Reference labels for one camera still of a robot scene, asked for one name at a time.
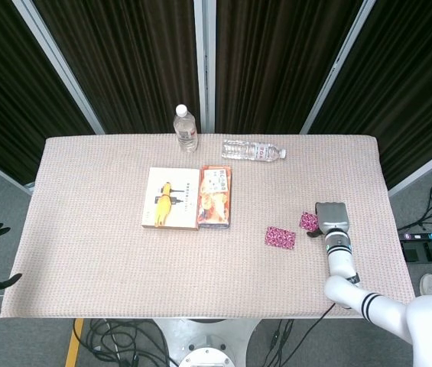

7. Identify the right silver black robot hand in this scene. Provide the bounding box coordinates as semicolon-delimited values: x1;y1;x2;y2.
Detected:
307;201;350;239

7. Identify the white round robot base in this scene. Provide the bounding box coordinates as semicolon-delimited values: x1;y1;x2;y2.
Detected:
150;317;266;367

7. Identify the clear water bottle lying flat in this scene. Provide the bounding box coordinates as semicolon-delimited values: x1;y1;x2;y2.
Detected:
221;139;287;163

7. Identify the orange blue snack box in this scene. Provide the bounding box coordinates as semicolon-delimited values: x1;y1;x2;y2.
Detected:
197;164;234;230

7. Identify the yellow floor tape strip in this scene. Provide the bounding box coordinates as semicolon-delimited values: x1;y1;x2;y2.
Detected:
65;318;86;367

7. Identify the dark brown curtain panel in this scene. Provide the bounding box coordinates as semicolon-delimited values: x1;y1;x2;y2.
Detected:
215;0;365;135
0;0;96;184
309;0;432;190
34;0;205;135

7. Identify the beige waffle tablecloth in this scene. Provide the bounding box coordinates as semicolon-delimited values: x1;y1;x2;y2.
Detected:
0;133;417;319

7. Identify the upright clear water bottle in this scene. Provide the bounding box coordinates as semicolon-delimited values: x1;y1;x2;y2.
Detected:
173;104;200;153

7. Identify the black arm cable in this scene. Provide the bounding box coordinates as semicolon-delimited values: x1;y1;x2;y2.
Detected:
274;303;337;367

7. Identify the white cable product box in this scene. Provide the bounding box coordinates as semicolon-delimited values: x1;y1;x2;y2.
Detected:
141;167;201;231

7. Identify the grey aluminium partition post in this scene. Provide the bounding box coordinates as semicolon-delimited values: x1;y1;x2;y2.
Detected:
193;0;216;135
11;0;106;135
299;0;377;135

